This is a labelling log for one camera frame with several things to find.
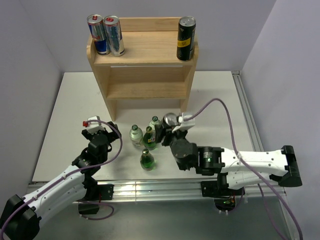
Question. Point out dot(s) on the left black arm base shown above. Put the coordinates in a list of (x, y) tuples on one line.
[(93, 202)]

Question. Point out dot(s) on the blue silver energy can left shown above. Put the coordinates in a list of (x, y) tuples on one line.
[(98, 34)]

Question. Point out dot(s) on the silver blue energy can right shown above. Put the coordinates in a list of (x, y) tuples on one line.
[(113, 30)]

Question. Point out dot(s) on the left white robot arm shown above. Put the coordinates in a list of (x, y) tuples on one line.
[(23, 217)]

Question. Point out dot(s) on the green bottle with label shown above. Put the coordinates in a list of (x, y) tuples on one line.
[(149, 138)]

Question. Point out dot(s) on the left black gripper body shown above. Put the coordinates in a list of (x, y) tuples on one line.
[(111, 137)]

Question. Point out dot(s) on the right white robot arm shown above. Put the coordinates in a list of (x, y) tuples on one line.
[(234, 170)]

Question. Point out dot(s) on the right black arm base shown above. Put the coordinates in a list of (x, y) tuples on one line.
[(225, 199)]

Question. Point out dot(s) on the aluminium front rail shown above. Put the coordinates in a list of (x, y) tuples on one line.
[(156, 190)]

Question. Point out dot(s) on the clear soda bottle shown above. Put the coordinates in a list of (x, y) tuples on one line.
[(136, 135), (155, 121)]

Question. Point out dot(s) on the black yellow can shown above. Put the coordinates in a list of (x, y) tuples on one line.
[(185, 38), (170, 120)]

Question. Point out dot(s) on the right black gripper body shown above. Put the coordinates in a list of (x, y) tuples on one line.
[(170, 136)]

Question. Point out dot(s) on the wooden two-tier shelf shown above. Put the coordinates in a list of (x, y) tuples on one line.
[(149, 68)]

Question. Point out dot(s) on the dark green glass bottle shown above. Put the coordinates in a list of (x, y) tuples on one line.
[(147, 160)]

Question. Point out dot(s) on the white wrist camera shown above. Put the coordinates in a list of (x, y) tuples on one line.
[(93, 125), (184, 121)]

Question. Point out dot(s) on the aluminium side rail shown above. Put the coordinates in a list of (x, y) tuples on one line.
[(258, 146)]

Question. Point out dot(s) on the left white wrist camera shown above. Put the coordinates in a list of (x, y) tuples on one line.
[(93, 125)]

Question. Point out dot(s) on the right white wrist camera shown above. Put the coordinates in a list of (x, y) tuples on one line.
[(184, 121)]

